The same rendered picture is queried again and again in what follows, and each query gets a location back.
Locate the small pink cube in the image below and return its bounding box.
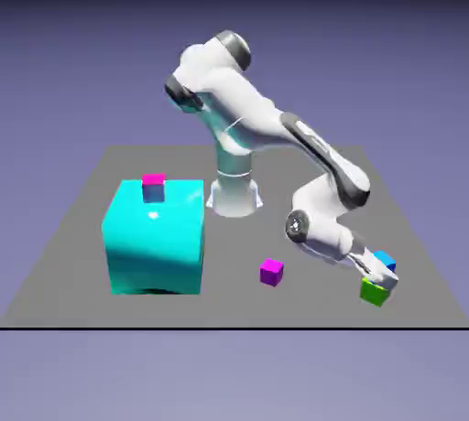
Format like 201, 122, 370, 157
141, 172, 167, 204

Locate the small magenta cube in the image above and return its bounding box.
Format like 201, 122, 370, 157
259, 257, 285, 287

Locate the small blue cube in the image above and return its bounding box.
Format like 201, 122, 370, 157
372, 250, 398, 273

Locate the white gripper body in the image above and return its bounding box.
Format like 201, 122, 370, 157
348, 247, 399, 291

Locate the large cyan box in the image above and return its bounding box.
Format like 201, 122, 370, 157
101, 178, 205, 297

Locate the small green cube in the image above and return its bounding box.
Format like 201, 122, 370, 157
359, 276, 391, 308

